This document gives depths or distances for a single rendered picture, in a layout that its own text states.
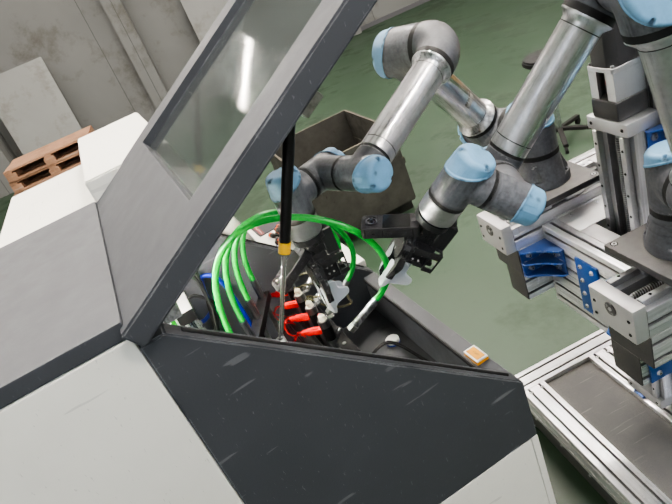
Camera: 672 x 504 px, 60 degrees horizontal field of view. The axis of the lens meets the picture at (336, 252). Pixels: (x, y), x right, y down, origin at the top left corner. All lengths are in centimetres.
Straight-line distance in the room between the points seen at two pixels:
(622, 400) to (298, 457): 140
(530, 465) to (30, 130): 1047
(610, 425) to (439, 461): 101
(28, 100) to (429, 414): 1045
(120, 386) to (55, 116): 1032
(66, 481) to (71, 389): 15
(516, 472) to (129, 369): 88
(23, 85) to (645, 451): 1047
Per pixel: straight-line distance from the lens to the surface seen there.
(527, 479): 146
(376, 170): 115
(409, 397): 111
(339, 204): 386
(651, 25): 101
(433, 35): 138
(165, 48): 1127
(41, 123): 1120
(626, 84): 150
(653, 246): 139
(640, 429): 215
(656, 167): 130
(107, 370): 90
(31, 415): 92
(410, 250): 113
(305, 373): 98
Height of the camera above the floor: 185
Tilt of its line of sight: 27 degrees down
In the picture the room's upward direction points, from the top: 23 degrees counter-clockwise
